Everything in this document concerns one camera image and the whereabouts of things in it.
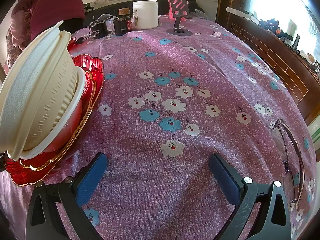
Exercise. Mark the black phone stand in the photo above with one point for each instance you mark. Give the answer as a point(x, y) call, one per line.
point(178, 28)

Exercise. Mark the sunlit window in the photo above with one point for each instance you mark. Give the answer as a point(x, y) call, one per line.
point(275, 0)

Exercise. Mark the clear round container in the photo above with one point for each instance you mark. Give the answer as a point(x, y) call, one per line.
point(105, 18)

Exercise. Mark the purple framed eyeglasses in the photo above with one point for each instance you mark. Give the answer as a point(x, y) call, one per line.
point(298, 160)

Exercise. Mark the dark wooden cabinet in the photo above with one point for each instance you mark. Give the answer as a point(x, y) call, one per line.
point(275, 62)

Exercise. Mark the cream ribbed plastic bowl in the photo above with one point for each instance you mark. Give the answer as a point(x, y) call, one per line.
point(57, 87)

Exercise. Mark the large red scalloped glass plate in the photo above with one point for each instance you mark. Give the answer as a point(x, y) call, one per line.
point(30, 177)

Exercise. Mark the clutter of small tools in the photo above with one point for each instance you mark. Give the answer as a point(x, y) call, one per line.
point(287, 35)

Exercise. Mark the white plastic jar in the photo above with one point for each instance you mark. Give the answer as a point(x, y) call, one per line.
point(145, 15)

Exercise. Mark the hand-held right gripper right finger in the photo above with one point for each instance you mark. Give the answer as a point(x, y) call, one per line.
point(223, 177)

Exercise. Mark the small red glass plate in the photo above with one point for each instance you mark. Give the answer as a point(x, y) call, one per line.
point(72, 43)

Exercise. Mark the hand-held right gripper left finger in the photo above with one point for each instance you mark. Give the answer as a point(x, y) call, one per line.
point(91, 180)

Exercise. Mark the purple floral tablecloth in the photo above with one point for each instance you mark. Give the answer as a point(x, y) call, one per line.
point(150, 142)

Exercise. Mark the white flat box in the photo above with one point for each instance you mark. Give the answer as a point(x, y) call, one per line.
point(237, 10)

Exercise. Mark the black sofa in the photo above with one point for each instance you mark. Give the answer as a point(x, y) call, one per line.
point(165, 3)

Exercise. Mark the medium red scalloped glass plate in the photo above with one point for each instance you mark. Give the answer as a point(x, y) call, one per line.
point(88, 90)

